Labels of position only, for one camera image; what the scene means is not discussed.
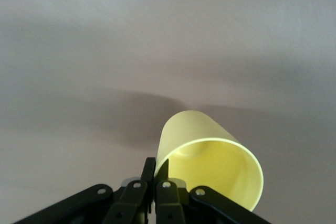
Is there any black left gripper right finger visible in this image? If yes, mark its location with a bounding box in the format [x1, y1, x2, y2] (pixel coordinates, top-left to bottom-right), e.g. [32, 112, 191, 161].
[154, 158, 274, 224]

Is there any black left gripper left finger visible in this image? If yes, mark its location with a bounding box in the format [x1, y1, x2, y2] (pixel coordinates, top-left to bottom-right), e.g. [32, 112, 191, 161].
[15, 157, 157, 224]

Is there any yellow cup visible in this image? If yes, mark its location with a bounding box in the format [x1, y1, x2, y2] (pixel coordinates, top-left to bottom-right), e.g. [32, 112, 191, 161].
[156, 109, 264, 212]

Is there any brown table cover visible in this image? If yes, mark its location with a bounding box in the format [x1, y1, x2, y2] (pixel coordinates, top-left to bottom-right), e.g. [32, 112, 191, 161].
[0, 0, 336, 224]

